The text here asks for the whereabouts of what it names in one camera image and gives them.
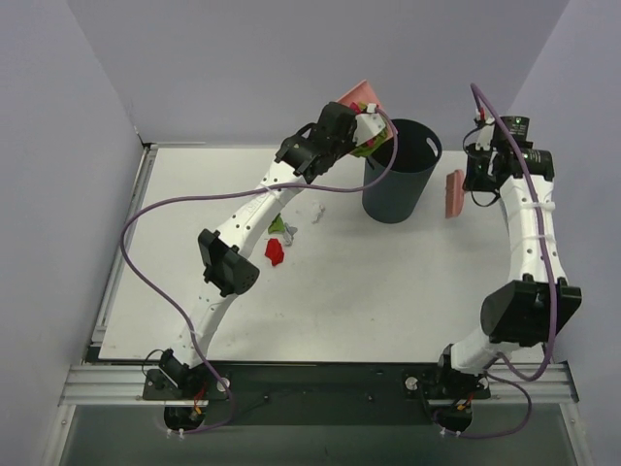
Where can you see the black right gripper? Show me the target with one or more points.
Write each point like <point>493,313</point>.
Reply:
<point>473,181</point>

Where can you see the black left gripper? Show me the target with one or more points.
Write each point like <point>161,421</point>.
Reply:
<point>346,122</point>

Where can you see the pink hand brush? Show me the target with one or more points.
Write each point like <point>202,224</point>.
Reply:
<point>454,193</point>

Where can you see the pink plastic dustpan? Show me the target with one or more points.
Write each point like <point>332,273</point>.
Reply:
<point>372,127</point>

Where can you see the white paper scrap back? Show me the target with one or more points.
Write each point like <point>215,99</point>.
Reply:
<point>316,212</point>

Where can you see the grey paper scrap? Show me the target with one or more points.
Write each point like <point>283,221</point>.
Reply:
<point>289,234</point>

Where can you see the red paper scrap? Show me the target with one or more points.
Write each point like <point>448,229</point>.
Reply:
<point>274,252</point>

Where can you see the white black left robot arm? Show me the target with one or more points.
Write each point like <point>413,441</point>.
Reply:
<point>225,252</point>

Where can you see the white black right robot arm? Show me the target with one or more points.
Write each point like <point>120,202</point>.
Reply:
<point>537,301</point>

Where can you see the dark grey waste bin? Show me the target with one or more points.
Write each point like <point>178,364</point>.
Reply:
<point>399,170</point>

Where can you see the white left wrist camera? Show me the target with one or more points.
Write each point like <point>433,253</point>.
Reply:
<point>369,123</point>

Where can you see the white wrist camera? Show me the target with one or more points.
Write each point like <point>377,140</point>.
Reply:
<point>485,128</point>
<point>369,123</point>

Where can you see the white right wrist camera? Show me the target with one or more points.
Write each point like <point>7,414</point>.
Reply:
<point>485,128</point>

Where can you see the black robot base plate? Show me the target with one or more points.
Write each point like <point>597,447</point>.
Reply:
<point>314,394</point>

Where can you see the aluminium table frame rail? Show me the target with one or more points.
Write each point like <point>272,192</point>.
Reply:
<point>351,295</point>

